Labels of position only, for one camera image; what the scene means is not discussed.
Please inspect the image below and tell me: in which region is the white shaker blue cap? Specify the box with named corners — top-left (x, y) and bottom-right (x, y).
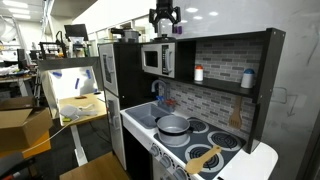
top-left (240, 68), bottom-right (256, 90)

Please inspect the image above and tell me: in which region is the white plastic tool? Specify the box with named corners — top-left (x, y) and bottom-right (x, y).
top-left (59, 103), bottom-right (99, 119)

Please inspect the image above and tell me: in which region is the white black toy kitchen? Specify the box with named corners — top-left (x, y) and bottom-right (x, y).
top-left (98, 28), bottom-right (287, 180)

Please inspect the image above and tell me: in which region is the toy microwave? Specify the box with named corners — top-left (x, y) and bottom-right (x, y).
top-left (140, 42), bottom-right (177, 80)

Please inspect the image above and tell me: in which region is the open cardboard box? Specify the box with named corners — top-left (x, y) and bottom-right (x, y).
top-left (0, 96), bottom-right (54, 153)

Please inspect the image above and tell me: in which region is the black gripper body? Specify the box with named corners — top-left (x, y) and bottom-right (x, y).
top-left (155, 0), bottom-right (176, 14)

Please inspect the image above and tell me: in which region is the white oven door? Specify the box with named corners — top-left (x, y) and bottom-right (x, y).
top-left (151, 156), bottom-right (176, 180)

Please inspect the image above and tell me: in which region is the white shaker orange cap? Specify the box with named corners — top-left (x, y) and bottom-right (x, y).
top-left (194, 64), bottom-right (204, 83)

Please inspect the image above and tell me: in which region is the short white fridge door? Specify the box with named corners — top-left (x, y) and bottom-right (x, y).
top-left (98, 43), bottom-right (120, 98)

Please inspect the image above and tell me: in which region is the yellow box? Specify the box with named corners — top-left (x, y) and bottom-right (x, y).
top-left (0, 130), bottom-right (52, 160)

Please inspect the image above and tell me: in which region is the cluttered white desk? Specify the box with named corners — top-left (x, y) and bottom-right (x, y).
top-left (0, 64), bottom-right (38, 98)

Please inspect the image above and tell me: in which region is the white panel board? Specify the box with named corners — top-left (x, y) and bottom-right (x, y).
top-left (41, 65), bottom-right (102, 120)

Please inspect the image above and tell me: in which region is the tall white fridge door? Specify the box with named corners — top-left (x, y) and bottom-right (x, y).
top-left (104, 89), bottom-right (128, 171)

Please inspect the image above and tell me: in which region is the black monitor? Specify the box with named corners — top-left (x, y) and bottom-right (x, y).
top-left (64, 23), bottom-right (90, 43)

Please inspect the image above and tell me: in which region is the white cable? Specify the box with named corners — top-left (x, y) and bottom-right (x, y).
top-left (21, 114), bottom-right (81, 155)

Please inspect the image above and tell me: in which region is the grey toy pot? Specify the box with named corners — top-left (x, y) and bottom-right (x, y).
top-left (155, 114), bottom-right (195, 147)

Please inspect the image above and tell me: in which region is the black equipment stand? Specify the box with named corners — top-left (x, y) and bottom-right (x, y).
top-left (38, 30), bottom-right (68, 60)

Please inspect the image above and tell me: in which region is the wooden desk white leg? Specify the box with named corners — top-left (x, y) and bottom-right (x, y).
top-left (56, 92), bottom-right (109, 168)

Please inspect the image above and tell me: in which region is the light wooden spoon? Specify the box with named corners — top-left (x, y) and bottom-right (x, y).
top-left (184, 144), bottom-right (223, 176)

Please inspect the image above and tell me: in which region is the low wooden table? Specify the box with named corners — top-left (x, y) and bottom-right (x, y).
top-left (59, 151), bottom-right (132, 180)

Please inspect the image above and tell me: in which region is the grey pot with lid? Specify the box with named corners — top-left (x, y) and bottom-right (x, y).
top-left (110, 28), bottom-right (142, 44)

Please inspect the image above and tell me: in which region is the slotted wooden spatula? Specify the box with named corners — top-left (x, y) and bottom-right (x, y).
top-left (228, 95), bottom-right (243, 130)

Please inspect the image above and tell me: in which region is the grey tabletop slab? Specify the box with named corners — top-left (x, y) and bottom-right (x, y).
top-left (37, 56), bottom-right (101, 71)

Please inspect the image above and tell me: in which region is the grey sink basin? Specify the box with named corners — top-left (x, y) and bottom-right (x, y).
top-left (124, 103), bottom-right (172, 130)

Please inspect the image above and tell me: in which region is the grey stove knob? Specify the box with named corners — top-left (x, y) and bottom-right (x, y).
top-left (173, 166), bottom-right (188, 180)
top-left (159, 154), bottom-right (173, 169)
top-left (148, 143), bottom-right (161, 158)

